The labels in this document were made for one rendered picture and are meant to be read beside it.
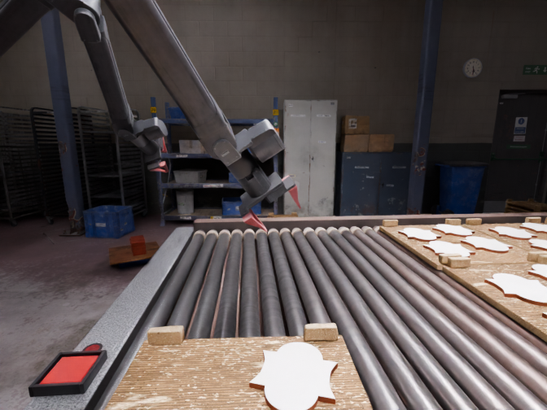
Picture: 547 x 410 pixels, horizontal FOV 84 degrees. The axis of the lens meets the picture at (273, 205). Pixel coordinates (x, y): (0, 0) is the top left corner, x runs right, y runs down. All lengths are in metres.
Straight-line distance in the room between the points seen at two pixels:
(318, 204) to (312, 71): 2.19
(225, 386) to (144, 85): 5.51
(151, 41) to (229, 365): 0.49
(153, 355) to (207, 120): 0.40
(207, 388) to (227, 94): 5.13
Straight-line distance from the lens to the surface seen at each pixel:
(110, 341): 0.69
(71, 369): 0.63
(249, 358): 0.55
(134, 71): 5.90
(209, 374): 0.53
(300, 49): 5.56
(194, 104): 0.55
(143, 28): 0.51
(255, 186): 0.65
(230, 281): 0.83
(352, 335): 0.64
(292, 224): 1.30
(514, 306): 0.85
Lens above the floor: 1.28
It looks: 12 degrees down
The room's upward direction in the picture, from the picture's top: straight up
